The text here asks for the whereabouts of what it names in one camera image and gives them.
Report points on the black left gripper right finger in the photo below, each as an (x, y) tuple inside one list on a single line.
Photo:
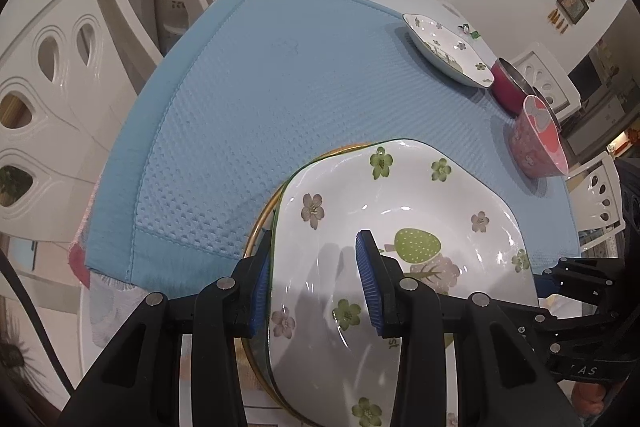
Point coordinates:
[(499, 380)]

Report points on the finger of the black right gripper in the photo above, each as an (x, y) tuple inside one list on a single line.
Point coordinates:
[(576, 288)]

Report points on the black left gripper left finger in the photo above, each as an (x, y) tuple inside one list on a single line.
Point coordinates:
[(135, 379)]

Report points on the round blue flower plate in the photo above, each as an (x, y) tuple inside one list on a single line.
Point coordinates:
[(265, 226)]

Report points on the large white floral square plate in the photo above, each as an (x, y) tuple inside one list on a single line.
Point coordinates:
[(448, 230)]

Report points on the small white floral square plate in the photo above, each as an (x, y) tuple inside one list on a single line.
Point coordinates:
[(447, 52)]

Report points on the right hand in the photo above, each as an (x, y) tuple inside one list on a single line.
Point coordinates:
[(588, 399)]

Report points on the white chair near right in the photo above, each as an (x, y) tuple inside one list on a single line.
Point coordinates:
[(597, 201)]

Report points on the pink patterned bowl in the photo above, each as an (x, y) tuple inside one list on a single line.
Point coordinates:
[(535, 142)]

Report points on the magenta steel bowl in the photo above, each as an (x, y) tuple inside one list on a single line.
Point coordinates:
[(510, 88)]

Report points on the white chair far right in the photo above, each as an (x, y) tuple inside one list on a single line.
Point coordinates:
[(542, 71)]

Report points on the lower small framed picture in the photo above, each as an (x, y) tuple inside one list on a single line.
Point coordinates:
[(574, 9)]

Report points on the light blue table mat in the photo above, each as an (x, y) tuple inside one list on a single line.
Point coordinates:
[(253, 91)]

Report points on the white chair near left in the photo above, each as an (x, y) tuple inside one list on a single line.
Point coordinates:
[(64, 59)]

